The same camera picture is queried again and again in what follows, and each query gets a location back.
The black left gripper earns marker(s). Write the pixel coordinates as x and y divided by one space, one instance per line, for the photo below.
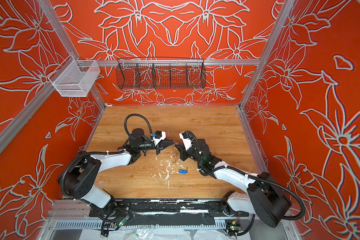
165 143

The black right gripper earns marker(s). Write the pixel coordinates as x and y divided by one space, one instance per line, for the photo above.
183 152

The blue key tag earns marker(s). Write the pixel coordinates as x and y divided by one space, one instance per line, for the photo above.
183 171

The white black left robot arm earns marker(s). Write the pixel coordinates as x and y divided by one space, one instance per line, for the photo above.
77 180

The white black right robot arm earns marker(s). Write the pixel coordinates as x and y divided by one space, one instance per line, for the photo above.
266 199

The clear acrylic basket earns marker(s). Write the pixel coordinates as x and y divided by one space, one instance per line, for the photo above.
72 78

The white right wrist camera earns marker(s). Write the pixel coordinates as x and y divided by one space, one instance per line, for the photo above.
186 140

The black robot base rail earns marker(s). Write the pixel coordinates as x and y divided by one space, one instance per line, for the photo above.
69 219

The black wire mesh basket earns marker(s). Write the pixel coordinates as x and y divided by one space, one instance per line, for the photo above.
161 76

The aluminium frame corner post left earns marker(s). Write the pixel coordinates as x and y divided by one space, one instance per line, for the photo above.
59 29

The aluminium frame corner post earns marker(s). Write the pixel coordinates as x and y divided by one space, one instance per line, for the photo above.
59 29
276 30

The aluminium horizontal back rail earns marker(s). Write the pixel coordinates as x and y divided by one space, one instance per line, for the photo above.
208 62

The aluminium frame corner post right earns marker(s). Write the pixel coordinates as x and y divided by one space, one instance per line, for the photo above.
276 30

